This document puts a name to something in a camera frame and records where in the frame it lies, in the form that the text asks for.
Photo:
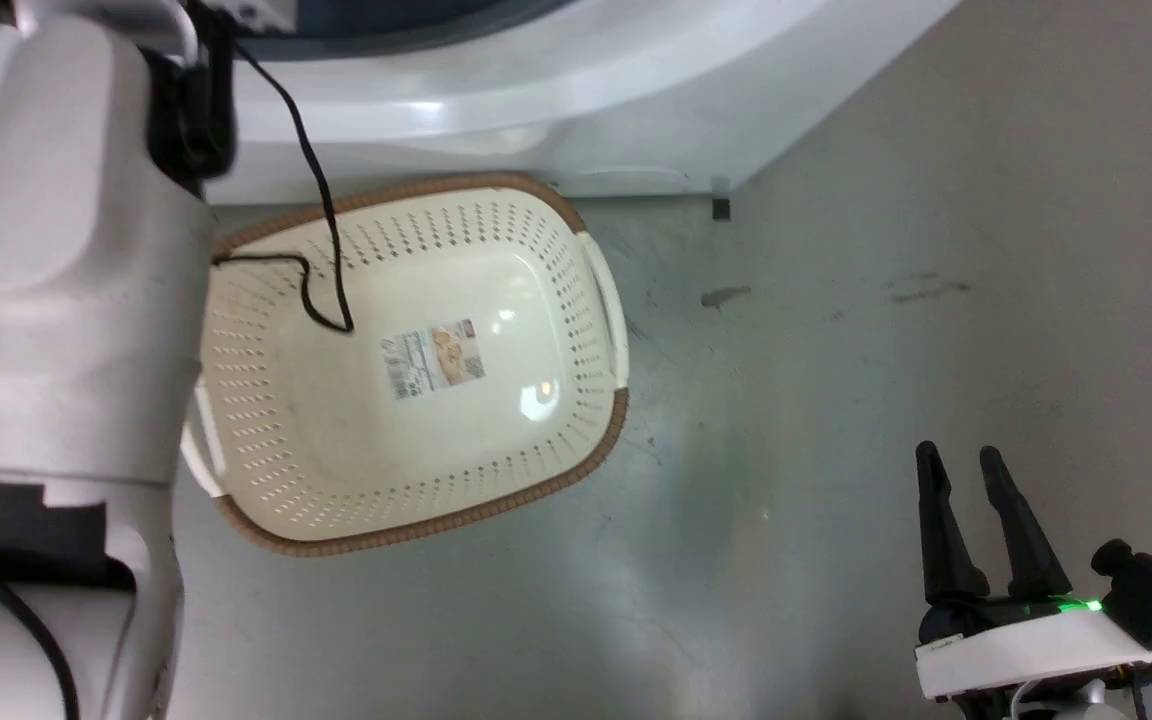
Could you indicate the paper label sticker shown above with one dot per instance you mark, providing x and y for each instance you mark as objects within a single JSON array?
[{"x": 433, "y": 358}]

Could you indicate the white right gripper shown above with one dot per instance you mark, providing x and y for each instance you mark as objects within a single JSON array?
[{"x": 1026, "y": 645}]

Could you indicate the cream perforated laundry basket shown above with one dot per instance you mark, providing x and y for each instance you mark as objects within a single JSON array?
[{"x": 336, "y": 450}]

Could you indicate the dark washing machine door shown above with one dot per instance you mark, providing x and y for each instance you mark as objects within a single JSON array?
[{"x": 386, "y": 18}]

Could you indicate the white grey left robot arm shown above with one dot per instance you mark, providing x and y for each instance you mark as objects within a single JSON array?
[{"x": 66, "y": 330}]

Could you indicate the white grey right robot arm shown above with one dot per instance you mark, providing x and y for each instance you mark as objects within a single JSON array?
[{"x": 1056, "y": 708}]

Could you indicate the small black machine foot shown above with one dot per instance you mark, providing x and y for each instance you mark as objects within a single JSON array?
[{"x": 721, "y": 209}]

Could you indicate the white washing machine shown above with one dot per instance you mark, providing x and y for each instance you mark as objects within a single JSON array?
[{"x": 636, "y": 100}]

